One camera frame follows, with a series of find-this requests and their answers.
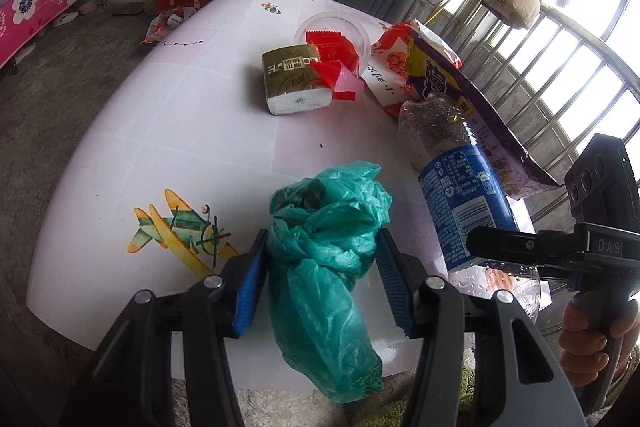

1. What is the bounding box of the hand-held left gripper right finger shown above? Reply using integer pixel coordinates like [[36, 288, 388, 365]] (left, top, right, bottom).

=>
[[375, 227, 588, 427]]

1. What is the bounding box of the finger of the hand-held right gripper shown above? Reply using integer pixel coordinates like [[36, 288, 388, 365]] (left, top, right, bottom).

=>
[[466, 224, 583, 267], [485, 259, 573, 282]]

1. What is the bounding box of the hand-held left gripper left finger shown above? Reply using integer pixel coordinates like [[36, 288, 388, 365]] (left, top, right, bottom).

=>
[[75, 229, 271, 427]]

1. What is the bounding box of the green plastic bag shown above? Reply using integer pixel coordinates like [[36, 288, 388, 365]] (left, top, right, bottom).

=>
[[265, 161, 393, 404]]

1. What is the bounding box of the clear bottle with blue label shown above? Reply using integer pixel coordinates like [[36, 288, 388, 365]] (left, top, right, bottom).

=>
[[397, 91, 543, 323]]

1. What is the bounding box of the purple snack bag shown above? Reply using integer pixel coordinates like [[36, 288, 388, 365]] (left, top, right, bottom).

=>
[[405, 19, 561, 200]]

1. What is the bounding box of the red foil wrapper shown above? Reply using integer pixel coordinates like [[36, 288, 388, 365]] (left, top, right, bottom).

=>
[[310, 58, 365, 101], [305, 29, 360, 64]]

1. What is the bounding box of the person's right hand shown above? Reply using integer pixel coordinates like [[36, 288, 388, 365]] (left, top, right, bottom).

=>
[[557, 302, 609, 389]]

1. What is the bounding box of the green shaggy mat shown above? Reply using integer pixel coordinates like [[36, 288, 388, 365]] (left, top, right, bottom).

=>
[[345, 364, 478, 427]]

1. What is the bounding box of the metal balcony railing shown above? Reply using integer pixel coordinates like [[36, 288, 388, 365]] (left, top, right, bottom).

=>
[[370, 0, 640, 228]]

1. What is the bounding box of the pink printed tablecloth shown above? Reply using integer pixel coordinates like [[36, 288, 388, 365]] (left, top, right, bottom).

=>
[[27, 0, 551, 393]]

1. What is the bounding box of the red and white paper bag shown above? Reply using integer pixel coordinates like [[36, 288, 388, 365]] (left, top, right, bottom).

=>
[[360, 22, 463, 115]]

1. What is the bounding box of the soft tissue paper pack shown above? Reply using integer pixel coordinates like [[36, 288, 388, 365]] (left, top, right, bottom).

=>
[[261, 43, 335, 116]]

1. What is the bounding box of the clear plastic container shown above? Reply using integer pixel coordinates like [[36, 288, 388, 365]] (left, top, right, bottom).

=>
[[292, 11, 372, 78]]

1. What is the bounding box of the red and white plastic bag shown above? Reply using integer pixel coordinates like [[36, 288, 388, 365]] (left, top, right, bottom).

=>
[[145, 7, 201, 45]]

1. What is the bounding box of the pink floral blanket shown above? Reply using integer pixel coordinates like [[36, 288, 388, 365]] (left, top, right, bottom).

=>
[[0, 0, 103, 68]]

